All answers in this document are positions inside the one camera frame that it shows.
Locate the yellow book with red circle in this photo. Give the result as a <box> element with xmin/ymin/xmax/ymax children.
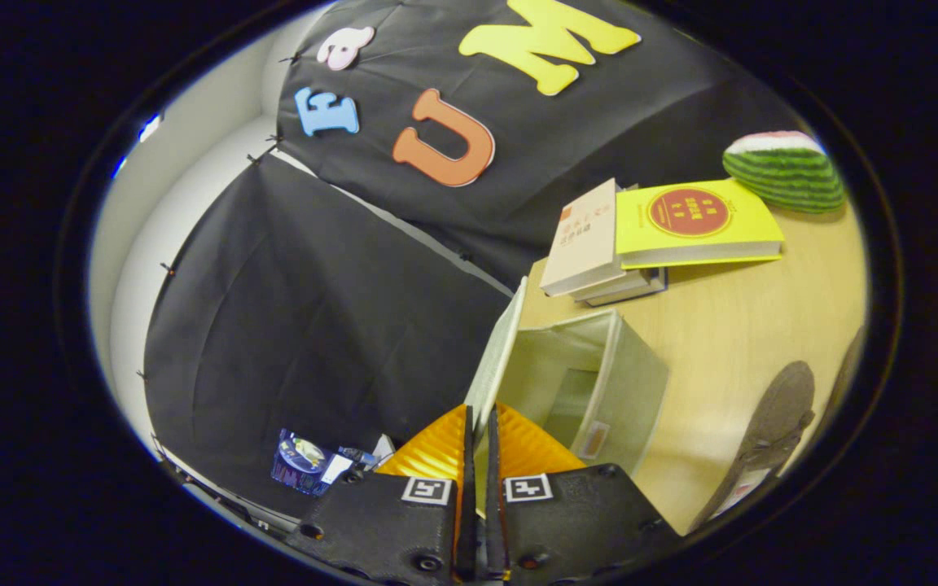
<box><xmin>614</xmin><ymin>177</ymin><xmax>786</xmax><ymax>270</ymax></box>

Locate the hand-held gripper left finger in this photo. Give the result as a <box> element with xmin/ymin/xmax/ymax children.
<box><xmin>286</xmin><ymin>405</ymin><xmax>478</xmax><ymax>583</ymax></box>

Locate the beige book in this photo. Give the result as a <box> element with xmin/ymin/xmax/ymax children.
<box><xmin>539</xmin><ymin>178</ymin><xmax>626</xmax><ymax>297</ymax></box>

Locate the beige fabric storage box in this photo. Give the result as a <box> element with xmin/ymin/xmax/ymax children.
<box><xmin>465</xmin><ymin>277</ymin><xmax>671</xmax><ymax>515</ymax></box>

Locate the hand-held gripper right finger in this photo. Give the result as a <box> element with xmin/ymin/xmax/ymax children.
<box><xmin>485</xmin><ymin>405</ymin><xmax>682</xmax><ymax>583</ymax></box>

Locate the blue packet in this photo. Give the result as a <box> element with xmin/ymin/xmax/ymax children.
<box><xmin>271</xmin><ymin>428</ymin><xmax>380</xmax><ymax>496</ymax></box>

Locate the watermelon slice plush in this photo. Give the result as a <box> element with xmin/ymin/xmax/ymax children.
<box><xmin>721</xmin><ymin>130</ymin><xmax>847</xmax><ymax>215</ymax></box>

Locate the brown felt shoe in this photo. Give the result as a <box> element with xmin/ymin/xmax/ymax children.
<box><xmin>687</xmin><ymin>361</ymin><xmax>817</xmax><ymax>534</ymax></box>
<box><xmin>823</xmin><ymin>326</ymin><xmax>867</xmax><ymax>416</ymax></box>

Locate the grey book stack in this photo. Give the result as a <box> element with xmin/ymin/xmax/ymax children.
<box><xmin>573</xmin><ymin>267</ymin><xmax>668</xmax><ymax>308</ymax></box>

